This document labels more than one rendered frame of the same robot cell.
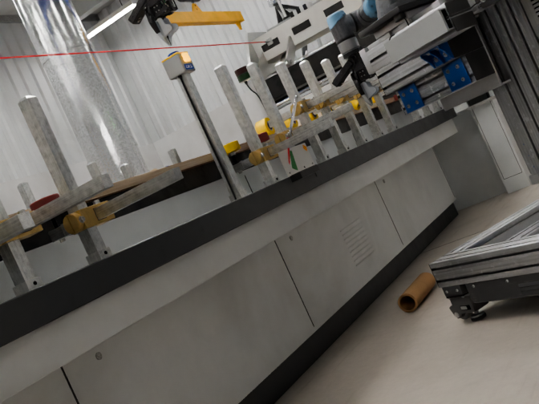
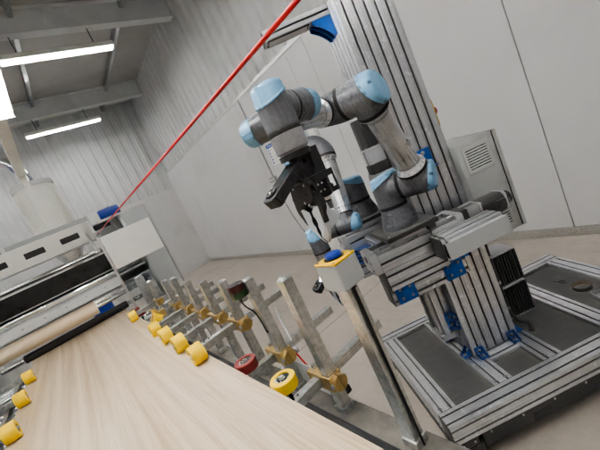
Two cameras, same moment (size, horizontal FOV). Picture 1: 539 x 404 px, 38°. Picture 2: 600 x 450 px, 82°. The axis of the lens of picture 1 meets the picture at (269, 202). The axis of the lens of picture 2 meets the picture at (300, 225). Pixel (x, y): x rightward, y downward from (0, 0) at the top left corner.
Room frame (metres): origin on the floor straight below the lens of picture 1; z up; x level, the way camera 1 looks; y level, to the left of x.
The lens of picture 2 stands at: (2.26, 0.77, 1.44)
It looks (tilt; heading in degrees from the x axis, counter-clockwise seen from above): 9 degrees down; 297
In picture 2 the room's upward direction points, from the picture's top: 25 degrees counter-clockwise
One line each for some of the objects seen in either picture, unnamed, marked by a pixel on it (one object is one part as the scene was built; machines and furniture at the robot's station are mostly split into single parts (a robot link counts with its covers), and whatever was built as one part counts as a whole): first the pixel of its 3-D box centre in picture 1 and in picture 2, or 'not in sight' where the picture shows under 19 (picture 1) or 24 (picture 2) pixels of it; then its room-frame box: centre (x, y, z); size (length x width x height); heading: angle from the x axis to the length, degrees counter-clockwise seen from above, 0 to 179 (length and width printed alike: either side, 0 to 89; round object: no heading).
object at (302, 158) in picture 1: (297, 159); (304, 373); (2.98, -0.17, 0.75); 0.26 x 0.01 x 0.10; 151
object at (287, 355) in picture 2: (286, 137); (280, 354); (3.04, -0.17, 0.85); 0.14 x 0.06 x 0.05; 151
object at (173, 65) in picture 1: (179, 66); (340, 271); (2.57, 0.09, 1.18); 0.07 x 0.07 x 0.08; 61
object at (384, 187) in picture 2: not in sight; (387, 187); (2.55, -0.65, 1.21); 0.13 x 0.12 x 0.14; 169
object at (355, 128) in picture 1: (345, 105); (206, 319); (3.67, -0.52, 0.90); 0.04 x 0.04 x 0.48; 61
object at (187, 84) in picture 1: (211, 137); (383, 366); (2.57, 0.09, 0.93); 0.05 x 0.05 x 0.45; 61
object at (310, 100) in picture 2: not in sight; (294, 108); (2.56, -0.03, 1.57); 0.11 x 0.11 x 0.08; 79
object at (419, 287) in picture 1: (417, 291); not in sight; (3.24, -0.41, 0.04); 0.30 x 0.08 x 0.08; 151
